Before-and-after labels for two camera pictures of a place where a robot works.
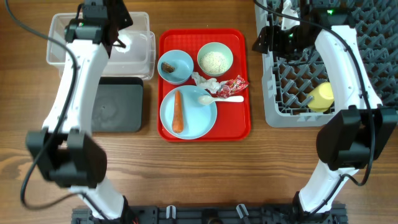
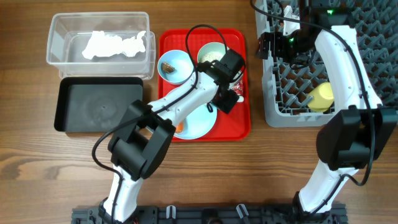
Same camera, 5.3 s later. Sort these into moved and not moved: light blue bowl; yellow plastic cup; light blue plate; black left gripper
Moved: black left gripper
Not moved: yellow plastic cup; light blue plate; light blue bowl
